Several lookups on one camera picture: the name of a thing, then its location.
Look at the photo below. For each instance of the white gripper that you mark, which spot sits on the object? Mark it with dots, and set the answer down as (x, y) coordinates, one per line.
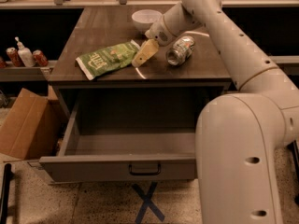
(159, 31)

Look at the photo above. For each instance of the green jalapeno chip bag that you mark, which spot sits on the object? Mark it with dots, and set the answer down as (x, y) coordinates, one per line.
(109, 59)

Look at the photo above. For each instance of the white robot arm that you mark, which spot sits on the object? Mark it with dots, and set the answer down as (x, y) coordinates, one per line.
(238, 133)

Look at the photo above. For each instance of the grey drawer cabinet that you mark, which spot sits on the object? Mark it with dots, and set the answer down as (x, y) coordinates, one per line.
(100, 27)

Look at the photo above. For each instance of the open grey top drawer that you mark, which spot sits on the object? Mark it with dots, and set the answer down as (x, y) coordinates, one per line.
(109, 139)

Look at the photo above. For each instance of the white ceramic bowl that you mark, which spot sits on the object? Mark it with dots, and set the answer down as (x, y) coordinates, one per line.
(144, 18)

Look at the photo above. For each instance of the red soda can right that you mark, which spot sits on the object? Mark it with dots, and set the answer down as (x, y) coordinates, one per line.
(40, 58)

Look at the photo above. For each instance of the red soda can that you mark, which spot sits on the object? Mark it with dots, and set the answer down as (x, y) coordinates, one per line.
(13, 55)
(40, 58)

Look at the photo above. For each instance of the white pump bottle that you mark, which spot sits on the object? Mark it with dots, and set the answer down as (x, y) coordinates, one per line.
(25, 54)

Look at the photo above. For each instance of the red soda can left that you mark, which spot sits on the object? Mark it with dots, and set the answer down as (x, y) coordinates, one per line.
(13, 55)

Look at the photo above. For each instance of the grey side shelf right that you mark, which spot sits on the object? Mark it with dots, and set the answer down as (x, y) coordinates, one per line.
(289, 64)

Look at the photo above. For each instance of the grey side shelf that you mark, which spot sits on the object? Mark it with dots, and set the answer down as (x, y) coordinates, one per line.
(289, 64)
(12, 73)

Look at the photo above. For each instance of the grey side shelf left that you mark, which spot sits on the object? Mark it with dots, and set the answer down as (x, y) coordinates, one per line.
(12, 73)

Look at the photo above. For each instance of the brown cardboard box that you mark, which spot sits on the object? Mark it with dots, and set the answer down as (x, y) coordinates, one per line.
(30, 129)

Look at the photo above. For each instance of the black bar right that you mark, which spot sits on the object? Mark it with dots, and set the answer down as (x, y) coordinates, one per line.
(293, 148)

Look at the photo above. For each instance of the black bar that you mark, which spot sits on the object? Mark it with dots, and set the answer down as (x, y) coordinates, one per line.
(7, 174)
(293, 148)

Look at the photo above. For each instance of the black bar left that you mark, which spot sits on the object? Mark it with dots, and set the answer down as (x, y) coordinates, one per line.
(7, 174)

